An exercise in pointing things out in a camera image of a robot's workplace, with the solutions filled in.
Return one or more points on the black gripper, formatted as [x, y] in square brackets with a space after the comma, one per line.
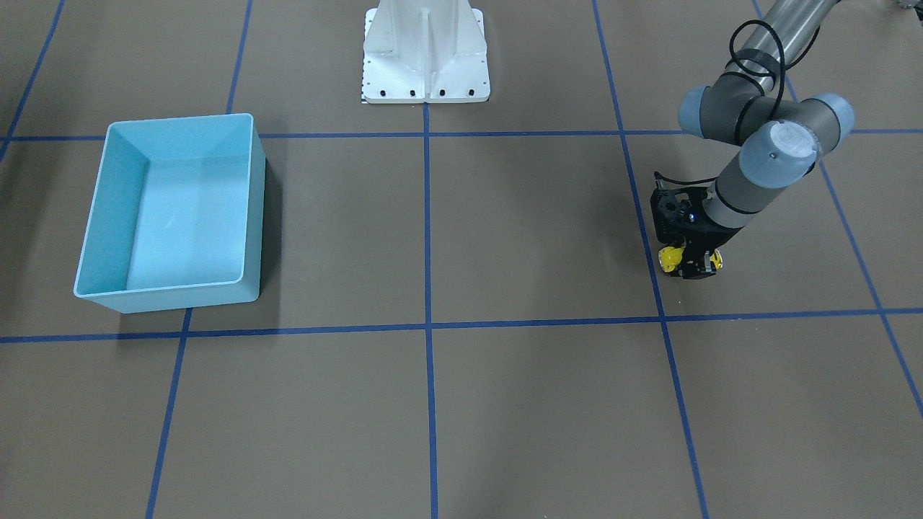
[710, 239]

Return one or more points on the yellow beetle toy car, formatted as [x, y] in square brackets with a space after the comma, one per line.
[673, 261]

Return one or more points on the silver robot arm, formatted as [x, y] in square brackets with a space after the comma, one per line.
[779, 142]

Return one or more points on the light blue plastic bin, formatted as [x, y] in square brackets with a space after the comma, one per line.
[176, 218]

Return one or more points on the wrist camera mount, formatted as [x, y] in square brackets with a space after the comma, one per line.
[674, 207]

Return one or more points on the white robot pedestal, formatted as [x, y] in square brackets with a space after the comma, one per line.
[425, 52]

